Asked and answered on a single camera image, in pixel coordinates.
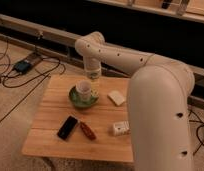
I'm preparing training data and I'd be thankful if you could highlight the black floor cable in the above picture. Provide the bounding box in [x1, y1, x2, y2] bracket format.
[0, 39, 67, 128]

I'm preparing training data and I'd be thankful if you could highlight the black power adapter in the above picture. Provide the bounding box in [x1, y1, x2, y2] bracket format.
[13, 61, 31, 74]

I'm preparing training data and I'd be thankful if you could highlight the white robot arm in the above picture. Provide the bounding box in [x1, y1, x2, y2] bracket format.
[75, 32, 195, 171]

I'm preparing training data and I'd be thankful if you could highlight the black smartphone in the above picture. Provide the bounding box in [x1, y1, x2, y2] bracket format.
[57, 116, 78, 140]

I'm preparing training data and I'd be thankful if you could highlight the white ceramic cup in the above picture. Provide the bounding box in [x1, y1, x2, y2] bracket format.
[75, 80, 91, 102]

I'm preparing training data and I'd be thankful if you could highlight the wooden table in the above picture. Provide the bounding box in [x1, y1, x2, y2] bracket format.
[22, 75, 133, 162]

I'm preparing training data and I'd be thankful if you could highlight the white sponge block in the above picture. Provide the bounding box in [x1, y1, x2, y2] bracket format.
[108, 90, 125, 106]

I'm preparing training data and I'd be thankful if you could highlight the green ceramic saucer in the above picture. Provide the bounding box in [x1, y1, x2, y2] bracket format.
[68, 87, 98, 108]

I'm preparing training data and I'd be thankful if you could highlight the red brown pocket knife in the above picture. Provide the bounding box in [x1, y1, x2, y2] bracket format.
[80, 122, 96, 140]

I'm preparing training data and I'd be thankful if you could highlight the white small box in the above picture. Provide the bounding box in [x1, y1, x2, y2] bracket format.
[113, 121, 130, 136]

